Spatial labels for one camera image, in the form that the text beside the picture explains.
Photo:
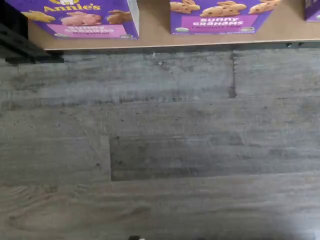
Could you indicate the purple bunny grahams box purple patch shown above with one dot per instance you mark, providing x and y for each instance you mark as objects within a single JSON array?
[{"x": 217, "y": 20}]

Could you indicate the wooden shelf board under purple boxes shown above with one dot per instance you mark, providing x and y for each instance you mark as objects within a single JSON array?
[{"x": 155, "y": 37}]

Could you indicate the black metal shelf frame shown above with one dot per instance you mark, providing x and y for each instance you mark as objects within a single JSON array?
[{"x": 17, "y": 42}]

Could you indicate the purple box green patch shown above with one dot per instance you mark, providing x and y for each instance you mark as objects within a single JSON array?
[{"x": 313, "y": 11}]

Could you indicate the purple box pink patch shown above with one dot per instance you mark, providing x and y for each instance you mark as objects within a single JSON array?
[{"x": 82, "y": 22}]

